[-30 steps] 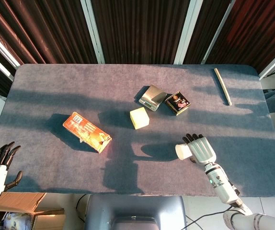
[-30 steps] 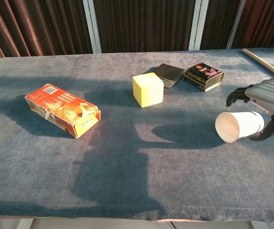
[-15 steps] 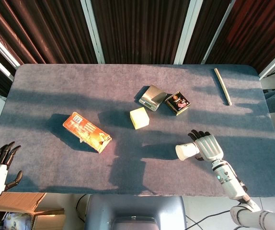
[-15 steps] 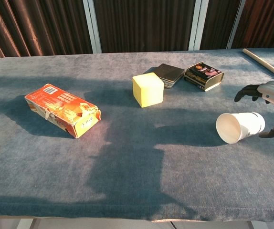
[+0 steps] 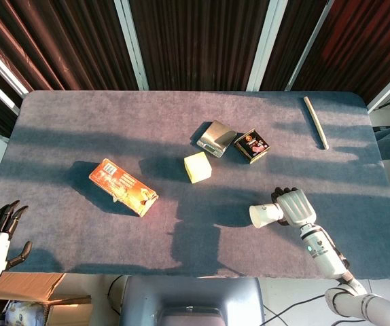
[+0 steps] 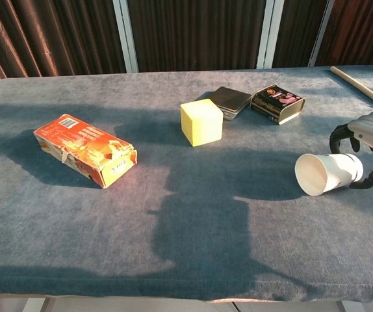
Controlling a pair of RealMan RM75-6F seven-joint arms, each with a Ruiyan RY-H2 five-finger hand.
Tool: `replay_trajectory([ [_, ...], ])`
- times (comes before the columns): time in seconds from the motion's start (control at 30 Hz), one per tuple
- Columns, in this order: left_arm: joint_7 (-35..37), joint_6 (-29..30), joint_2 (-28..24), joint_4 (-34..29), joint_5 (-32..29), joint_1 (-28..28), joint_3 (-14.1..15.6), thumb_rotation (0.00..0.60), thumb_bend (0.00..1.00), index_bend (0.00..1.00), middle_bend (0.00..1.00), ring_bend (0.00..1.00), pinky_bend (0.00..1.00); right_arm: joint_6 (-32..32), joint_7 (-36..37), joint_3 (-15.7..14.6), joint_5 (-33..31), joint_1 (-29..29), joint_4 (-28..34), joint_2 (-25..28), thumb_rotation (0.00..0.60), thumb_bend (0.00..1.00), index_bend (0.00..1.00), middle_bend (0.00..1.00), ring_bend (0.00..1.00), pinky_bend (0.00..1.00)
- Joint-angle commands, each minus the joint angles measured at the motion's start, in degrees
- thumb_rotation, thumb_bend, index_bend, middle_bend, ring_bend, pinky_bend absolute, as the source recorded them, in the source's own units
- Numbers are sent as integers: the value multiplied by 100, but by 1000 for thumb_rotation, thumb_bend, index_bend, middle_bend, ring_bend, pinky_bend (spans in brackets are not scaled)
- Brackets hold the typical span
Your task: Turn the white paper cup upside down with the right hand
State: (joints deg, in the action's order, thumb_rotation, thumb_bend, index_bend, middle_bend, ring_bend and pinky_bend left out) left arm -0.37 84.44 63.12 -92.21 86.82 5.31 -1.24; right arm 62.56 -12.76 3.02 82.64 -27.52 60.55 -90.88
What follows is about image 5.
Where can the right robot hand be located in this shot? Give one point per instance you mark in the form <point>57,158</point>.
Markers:
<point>295,205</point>

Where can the white paper cup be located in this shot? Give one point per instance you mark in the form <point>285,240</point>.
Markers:
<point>265,215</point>

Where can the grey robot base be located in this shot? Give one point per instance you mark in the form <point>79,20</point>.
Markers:
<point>191,302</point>

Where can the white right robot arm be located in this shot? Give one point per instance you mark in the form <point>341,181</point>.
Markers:
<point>337,271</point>

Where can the black luncheon meat tin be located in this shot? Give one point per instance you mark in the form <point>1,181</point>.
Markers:
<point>252,146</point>

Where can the brown cardboard box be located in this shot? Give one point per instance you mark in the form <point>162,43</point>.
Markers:
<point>42,299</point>

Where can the white printed bag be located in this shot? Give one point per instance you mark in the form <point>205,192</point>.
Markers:
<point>23,314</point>

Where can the beige wooden rolling pin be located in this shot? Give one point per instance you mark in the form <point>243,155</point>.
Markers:
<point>315,122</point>

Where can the blue-grey table cloth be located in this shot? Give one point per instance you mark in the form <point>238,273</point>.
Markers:
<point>195,190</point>

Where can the silver digital kitchen scale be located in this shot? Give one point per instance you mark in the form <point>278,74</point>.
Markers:
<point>216,137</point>

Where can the yellow foam cube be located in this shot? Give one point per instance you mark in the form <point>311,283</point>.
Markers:
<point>198,167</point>

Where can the orange cardboard snack box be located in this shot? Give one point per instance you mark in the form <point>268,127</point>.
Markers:
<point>123,186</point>

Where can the dark brown curtain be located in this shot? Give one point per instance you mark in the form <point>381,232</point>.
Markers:
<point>195,44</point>

